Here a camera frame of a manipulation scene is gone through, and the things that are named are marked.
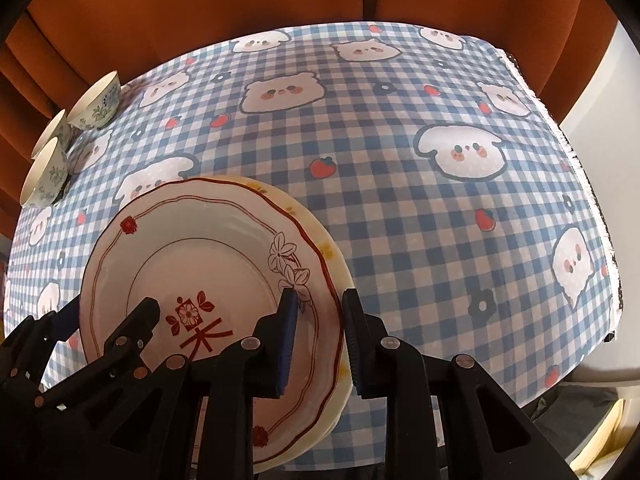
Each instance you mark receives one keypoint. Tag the white bowl blue floral print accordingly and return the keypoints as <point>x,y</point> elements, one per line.
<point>47,175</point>
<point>97,105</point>
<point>56,130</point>

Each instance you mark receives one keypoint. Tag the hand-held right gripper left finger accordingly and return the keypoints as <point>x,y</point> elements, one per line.
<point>287,345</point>

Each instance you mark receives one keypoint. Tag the blue checked bear tablecloth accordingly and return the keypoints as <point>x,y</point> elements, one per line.
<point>400,185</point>

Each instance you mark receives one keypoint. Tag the large scalloped yellow floral plate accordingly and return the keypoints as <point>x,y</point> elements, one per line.
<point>331,260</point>

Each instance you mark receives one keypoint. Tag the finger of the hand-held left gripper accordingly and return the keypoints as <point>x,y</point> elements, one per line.
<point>67,322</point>
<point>137,325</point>

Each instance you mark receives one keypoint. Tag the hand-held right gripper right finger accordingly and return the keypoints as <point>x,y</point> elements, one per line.
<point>354,345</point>

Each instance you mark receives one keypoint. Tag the dark grey cloth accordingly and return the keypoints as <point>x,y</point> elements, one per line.
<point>565,410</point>

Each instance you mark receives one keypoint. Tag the pale wooden board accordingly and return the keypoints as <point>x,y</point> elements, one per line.
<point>607,440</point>

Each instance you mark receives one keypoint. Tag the small red patterned plate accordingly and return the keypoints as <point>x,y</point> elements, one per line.
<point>200,250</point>

